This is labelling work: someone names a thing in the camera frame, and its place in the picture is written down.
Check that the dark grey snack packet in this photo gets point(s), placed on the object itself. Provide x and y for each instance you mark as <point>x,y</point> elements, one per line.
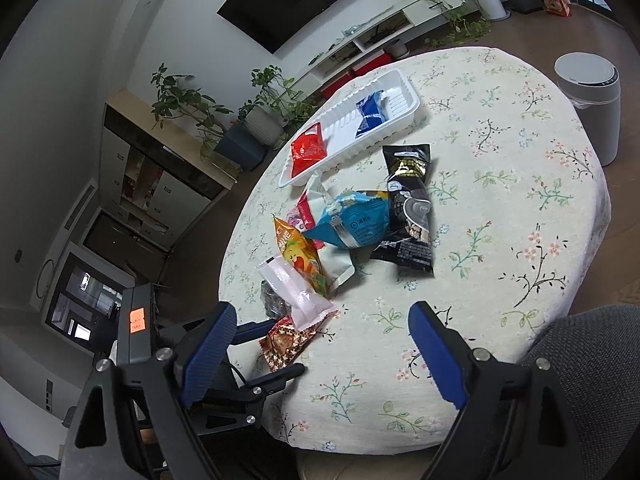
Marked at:
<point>272,302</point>

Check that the white red-edged snack pouch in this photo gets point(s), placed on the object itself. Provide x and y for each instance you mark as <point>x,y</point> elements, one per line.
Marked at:
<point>335,262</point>

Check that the round white plant pot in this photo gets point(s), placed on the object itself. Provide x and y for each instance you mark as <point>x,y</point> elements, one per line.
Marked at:
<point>265,127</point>

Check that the white television cabinet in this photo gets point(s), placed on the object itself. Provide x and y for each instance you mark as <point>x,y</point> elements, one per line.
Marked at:
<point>380,22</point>

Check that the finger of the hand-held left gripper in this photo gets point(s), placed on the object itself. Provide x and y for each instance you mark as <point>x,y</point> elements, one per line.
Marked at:
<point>272,382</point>
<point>252,331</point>

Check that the leafy plant in blue planter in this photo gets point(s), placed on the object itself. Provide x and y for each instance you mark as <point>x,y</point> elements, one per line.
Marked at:
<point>172,100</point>

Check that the small white pot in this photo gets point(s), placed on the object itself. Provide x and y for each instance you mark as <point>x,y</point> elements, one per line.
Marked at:
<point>397,48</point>

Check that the gold patterned snack packet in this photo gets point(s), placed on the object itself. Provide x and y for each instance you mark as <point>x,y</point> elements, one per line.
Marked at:
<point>282,345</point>

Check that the white standing air conditioner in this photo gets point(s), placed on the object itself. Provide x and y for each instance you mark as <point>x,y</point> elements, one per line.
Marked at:
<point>77,210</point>

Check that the red snack packet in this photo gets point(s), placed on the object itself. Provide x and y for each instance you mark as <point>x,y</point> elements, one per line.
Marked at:
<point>307,150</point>

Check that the floral tablecloth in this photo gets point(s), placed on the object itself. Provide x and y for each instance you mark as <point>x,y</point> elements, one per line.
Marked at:
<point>500,160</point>

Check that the white trash bin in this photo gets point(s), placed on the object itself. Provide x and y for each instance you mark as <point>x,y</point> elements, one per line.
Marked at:
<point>590,110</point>

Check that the pink cartoon snack packet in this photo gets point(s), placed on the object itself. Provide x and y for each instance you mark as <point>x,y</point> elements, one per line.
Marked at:
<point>295,223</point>

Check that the grey fabric chair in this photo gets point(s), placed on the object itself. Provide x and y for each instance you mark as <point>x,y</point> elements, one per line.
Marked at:
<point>600,385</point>

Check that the wooden display cabinet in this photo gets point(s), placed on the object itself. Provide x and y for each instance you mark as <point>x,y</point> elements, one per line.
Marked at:
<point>125,160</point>

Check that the orange snack packet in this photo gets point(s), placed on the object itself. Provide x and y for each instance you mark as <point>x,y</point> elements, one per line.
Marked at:
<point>297,255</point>

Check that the trailing green plant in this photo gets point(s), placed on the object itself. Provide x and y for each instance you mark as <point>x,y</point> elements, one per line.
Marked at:
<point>465,27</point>

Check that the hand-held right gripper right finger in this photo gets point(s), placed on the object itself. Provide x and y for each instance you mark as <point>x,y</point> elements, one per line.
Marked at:
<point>437,360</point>

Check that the red storage box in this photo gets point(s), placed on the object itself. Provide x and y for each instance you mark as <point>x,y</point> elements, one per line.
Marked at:
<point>337,85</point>

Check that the dark framed glass door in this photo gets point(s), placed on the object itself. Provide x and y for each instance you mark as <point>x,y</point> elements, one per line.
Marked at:
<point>80,305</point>

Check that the light blue snack packet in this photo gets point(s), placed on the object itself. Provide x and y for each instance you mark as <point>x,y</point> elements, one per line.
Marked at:
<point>350,225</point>

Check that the blue square planter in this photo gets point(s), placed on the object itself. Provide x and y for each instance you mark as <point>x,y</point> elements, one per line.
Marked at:
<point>240,146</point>

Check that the white plastic tray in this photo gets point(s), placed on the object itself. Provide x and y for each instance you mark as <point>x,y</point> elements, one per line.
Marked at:
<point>345,125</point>

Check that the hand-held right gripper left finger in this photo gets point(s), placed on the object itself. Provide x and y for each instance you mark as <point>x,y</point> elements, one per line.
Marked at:
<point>210,355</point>

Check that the pale pink translucent snack packet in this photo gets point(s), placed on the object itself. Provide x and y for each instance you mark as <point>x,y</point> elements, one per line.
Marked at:
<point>295,292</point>

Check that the black snack packet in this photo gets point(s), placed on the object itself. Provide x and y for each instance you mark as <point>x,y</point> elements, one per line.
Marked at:
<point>410,210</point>

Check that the leafy plant in white pot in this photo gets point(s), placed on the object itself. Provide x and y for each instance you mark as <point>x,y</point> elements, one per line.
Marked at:
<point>272,87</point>

